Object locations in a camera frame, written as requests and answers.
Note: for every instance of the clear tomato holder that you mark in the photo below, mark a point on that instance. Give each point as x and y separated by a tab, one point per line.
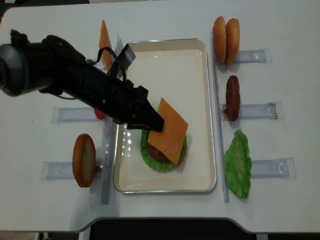
75	114

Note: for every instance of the green lettuce in burger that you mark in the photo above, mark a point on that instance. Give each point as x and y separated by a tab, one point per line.
152	163

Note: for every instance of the standing brown meat patty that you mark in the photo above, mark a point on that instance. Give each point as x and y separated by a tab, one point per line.
232	98

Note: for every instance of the orange cheese slice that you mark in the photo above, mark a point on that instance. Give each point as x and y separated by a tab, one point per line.
104	41
171	139

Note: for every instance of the standing orange cheese slice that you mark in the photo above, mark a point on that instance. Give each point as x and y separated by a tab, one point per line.
104	41

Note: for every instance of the standing bun half left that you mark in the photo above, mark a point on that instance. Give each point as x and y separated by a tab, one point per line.
84	160

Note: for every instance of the clear bun holder left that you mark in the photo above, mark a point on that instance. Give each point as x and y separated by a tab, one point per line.
53	171

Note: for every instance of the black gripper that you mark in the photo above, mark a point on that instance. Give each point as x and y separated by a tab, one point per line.
119	99

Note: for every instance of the clear cheese holder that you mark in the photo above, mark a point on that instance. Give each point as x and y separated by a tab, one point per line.
97	64

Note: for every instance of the sesame bun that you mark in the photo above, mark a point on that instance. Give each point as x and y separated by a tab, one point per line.
219	39
232	40

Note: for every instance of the near sesame bun top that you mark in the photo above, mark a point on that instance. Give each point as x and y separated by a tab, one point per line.
232	40

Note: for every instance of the clear lettuce holder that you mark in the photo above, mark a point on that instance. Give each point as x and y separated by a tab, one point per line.
273	168

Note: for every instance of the far sesame bun top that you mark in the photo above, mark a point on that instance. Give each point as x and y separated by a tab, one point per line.
219	39

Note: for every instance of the standing red tomato slice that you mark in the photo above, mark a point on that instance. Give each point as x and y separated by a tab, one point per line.
99	115

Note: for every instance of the clear bun holder right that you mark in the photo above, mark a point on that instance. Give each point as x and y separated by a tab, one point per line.
262	55

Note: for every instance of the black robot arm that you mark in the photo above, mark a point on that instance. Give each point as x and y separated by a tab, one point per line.
53	66

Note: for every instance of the white rectangular tray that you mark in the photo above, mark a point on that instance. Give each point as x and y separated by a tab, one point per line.
176	71

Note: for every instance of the clear patty holder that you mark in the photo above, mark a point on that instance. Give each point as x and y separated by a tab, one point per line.
266	111

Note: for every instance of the clear bun holder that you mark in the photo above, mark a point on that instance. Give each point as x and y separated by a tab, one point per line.
262	55
53	171

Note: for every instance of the standing green lettuce leaf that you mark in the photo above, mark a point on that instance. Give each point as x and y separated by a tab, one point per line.
238	165

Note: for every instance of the meat patty on burger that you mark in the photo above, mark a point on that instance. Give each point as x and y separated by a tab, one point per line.
157	154

